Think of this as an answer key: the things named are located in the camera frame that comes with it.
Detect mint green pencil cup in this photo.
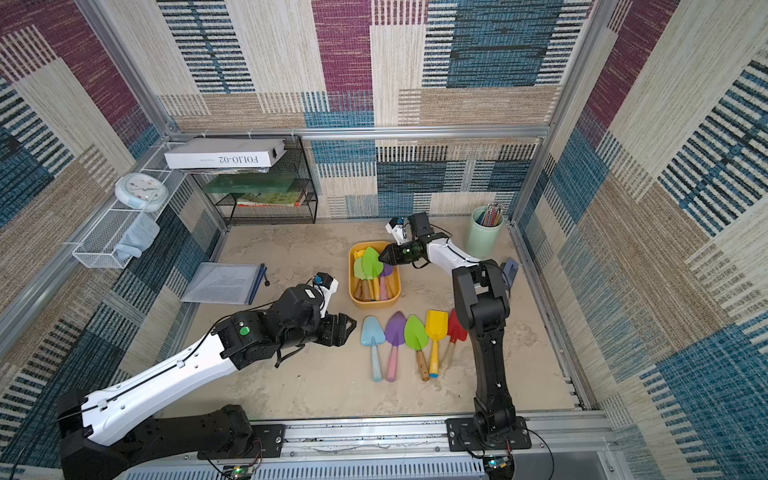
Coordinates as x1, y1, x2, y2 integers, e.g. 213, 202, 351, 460
464, 207, 504, 258

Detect green book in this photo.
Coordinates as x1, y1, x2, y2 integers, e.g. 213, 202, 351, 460
203, 173, 296, 194

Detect red shovel wooden handle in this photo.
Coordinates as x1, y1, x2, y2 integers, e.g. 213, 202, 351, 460
440, 309, 468, 371

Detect black wire mesh shelf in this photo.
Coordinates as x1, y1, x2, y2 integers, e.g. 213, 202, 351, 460
191, 136, 318, 229

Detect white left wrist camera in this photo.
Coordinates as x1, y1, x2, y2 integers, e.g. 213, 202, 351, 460
311, 272, 339, 319

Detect yellow plastic storage box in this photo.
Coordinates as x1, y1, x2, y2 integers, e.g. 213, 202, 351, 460
348, 241, 402, 309

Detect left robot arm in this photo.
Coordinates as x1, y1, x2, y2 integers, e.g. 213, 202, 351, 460
58, 284, 357, 479

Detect white folio box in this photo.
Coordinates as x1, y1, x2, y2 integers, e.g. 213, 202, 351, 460
165, 138, 286, 170

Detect white wire basket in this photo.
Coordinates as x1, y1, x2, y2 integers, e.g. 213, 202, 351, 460
72, 168, 185, 269

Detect light blue cloth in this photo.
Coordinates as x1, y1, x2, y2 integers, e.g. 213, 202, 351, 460
115, 212, 160, 262

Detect yellow square shovel yellow handle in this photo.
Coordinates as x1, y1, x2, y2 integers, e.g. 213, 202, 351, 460
426, 310, 449, 378

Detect purple pointed shovel pink handle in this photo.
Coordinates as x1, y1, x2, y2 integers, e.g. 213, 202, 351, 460
379, 263, 395, 301

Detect light blue shovel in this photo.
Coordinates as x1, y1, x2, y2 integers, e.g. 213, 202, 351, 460
361, 316, 386, 382

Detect green pointed shovel wooden handle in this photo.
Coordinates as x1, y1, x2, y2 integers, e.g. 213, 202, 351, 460
404, 315, 430, 382

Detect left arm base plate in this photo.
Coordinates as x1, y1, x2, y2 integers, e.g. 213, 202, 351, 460
242, 423, 287, 460

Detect colourful picture book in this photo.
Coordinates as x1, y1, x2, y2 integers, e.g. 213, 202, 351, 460
236, 191, 305, 207

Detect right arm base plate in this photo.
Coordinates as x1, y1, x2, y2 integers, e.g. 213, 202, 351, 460
445, 416, 532, 453

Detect white round clock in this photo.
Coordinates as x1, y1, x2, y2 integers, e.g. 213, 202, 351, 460
114, 173, 169, 213

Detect coloured pencils in cup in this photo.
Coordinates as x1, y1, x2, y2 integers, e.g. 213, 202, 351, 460
476, 202, 503, 228

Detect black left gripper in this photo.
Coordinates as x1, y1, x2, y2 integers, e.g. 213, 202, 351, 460
278, 309, 360, 351

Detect green shovel orange handle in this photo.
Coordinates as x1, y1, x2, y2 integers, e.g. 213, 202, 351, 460
363, 247, 383, 301

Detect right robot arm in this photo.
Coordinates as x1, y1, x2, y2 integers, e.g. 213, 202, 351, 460
379, 212, 518, 443

